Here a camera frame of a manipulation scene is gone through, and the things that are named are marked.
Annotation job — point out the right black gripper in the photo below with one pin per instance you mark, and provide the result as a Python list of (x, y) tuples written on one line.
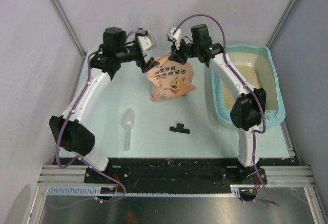
[(173, 57)]

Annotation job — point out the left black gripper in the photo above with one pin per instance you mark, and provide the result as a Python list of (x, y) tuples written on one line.
[(151, 62)]

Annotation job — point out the orange cat litter bag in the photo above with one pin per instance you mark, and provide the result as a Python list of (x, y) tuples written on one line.
[(170, 79)]

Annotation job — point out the clear plastic scoop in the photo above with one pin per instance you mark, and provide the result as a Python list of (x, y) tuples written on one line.
[(128, 122)]

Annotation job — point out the black bag clip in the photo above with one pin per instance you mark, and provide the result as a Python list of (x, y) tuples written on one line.
[(179, 128)]

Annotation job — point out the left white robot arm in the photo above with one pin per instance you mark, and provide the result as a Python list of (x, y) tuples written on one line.
[(69, 129)]

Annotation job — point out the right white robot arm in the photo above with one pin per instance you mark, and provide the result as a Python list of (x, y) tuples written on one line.
[(247, 113)]

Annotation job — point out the tan cat litter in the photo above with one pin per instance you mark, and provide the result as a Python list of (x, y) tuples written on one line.
[(258, 71)]

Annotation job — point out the teal litter box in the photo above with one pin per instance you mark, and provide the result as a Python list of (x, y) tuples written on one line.
[(223, 100)]

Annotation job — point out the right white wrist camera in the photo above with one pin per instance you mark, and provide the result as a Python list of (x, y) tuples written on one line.
[(174, 35)]

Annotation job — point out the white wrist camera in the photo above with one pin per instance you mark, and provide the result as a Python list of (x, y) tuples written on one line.
[(174, 35), (145, 41)]

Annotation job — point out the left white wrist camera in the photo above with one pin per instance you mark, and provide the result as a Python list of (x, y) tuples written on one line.
[(145, 41)]

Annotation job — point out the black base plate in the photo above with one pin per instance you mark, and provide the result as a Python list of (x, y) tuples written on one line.
[(166, 174)]

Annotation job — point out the left aluminium corner post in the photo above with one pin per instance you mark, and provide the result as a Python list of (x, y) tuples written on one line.
[(58, 8)]

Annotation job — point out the aluminium corner post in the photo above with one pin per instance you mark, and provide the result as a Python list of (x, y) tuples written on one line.
[(291, 6), (58, 8)]

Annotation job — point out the right aluminium corner post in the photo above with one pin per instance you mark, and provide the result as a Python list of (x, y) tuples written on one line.
[(291, 6)]

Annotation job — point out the aluminium frame rail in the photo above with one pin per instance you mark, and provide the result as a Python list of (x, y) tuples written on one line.
[(290, 195)]

